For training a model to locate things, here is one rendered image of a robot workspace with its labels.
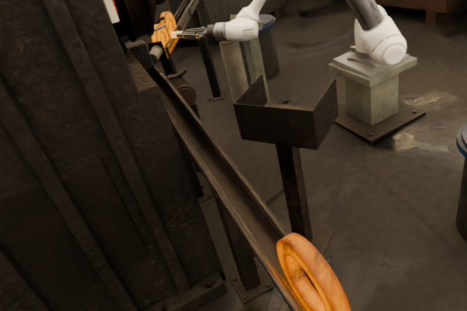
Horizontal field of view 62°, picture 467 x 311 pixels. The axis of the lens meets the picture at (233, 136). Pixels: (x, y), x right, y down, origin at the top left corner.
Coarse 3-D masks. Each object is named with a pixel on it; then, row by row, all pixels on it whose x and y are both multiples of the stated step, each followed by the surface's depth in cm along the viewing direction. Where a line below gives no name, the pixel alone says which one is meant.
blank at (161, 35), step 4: (156, 24) 196; (160, 24) 197; (164, 28) 202; (156, 32) 193; (160, 32) 196; (164, 32) 201; (152, 36) 193; (156, 36) 192; (160, 36) 196; (164, 36) 202; (168, 36) 206; (152, 40) 193; (156, 40) 193; (160, 40) 196; (164, 40) 203; (164, 44) 201; (168, 44) 205
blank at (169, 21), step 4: (164, 12) 207; (168, 12) 209; (164, 16) 205; (168, 16) 208; (172, 16) 214; (164, 20) 204; (168, 20) 208; (172, 20) 213; (168, 24) 207; (172, 24) 214; (168, 28) 207; (172, 28) 214; (168, 32) 207
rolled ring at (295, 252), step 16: (288, 240) 69; (304, 240) 67; (288, 256) 73; (304, 256) 65; (320, 256) 64; (288, 272) 76; (304, 272) 77; (320, 272) 63; (304, 288) 76; (320, 288) 62; (336, 288) 62; (304, 304) 75; (320, 304) 73; (336, 304) 62
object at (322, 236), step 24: (240, 96) 123; (264, 96) 137; (336, 96) 124; (240, 120) 123; (264, 120) 118; (288, 120) 113; (312, 120) 109; (288, 144) 119; (312, 144) 114; (288, 168) 135; (288, 192) 142; (312, 240) 159
